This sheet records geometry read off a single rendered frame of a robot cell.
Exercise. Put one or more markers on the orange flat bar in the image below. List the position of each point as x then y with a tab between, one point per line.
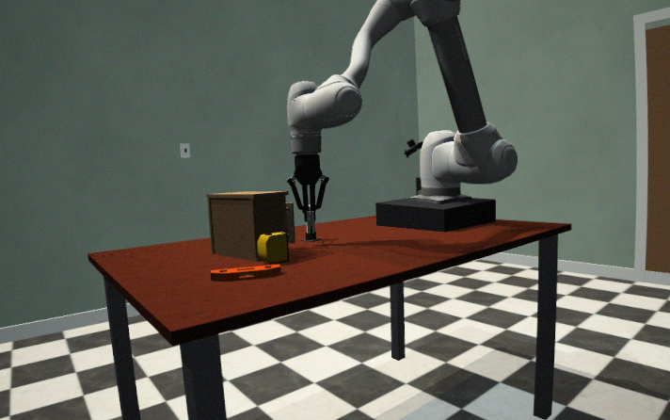
234	274

